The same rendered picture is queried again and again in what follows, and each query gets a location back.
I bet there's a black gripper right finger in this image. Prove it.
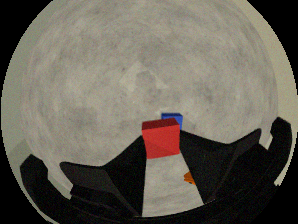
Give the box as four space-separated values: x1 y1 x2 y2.
178 128 262 204

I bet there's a small blue block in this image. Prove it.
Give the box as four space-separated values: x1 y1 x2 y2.
161 113 182 129

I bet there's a red block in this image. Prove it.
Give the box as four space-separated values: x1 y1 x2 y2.
142 117 180 159

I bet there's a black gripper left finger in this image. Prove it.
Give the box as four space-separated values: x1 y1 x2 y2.
60 136 148 217

